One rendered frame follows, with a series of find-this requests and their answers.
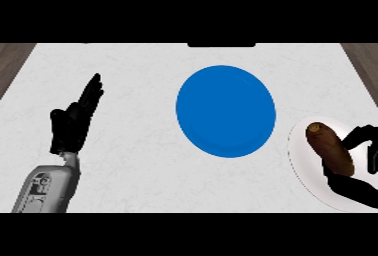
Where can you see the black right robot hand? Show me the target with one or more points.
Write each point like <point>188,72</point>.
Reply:
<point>352,188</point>

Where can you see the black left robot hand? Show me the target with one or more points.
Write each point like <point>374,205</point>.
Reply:
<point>71,126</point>

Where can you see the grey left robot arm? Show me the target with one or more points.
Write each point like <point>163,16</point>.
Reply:
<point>46,186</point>

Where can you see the brown sweet potato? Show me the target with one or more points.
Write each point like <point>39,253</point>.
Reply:
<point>330,150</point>

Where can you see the white plate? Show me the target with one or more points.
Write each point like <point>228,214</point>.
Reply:
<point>308,160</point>

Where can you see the blue plate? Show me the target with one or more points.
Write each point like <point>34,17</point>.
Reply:
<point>226,111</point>

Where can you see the black appliance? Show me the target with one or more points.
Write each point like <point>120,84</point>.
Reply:
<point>222,44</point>

